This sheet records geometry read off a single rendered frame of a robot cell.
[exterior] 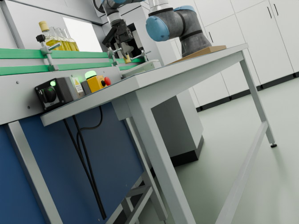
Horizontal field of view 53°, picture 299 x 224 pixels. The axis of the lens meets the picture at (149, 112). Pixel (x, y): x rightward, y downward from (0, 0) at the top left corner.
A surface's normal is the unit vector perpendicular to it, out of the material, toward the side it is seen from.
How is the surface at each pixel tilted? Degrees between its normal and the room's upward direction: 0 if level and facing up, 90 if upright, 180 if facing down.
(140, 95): 90
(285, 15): 90
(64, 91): 90
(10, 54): 90
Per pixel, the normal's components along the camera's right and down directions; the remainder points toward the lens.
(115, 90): -0.45, 0.25
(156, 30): -0.75, 0.44
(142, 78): 0.81, -0.28
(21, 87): 0.90, -0.33
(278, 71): -0.25, 0.18
